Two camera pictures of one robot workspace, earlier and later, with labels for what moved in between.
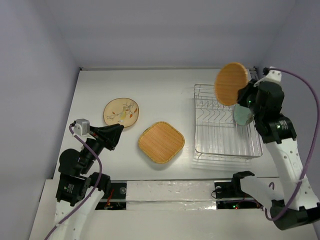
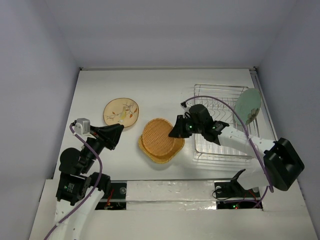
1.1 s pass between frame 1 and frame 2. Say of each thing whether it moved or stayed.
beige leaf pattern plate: stayed
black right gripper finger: moved
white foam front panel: stayed
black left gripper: stayed
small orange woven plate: moved
